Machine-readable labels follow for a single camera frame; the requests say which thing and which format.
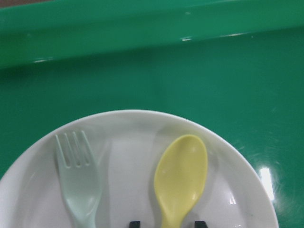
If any green plastic tray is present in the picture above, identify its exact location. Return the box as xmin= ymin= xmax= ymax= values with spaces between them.
xmin=0 ymin=0 xmax=304 ymax=228

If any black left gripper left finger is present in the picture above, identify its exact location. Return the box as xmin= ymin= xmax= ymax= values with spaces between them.
xmin=129 ymin=221 xmax=141 ymax=228

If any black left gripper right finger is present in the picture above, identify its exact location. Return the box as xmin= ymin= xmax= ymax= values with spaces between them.
xmin=195 ymin=221 xmax=207 ymax=228

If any white round plate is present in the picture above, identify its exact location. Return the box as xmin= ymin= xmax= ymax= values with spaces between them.
xmin=0 ymin=110 xmax=278 ymax=228

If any yellow plastic spoon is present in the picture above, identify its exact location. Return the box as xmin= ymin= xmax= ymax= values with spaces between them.
xmin=153 ymin=134 xmax=208 ymax=228

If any pale green plastic fork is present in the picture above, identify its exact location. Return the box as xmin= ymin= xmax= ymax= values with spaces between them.
xmin=55 ymin=131 xmax=102 ymax=228

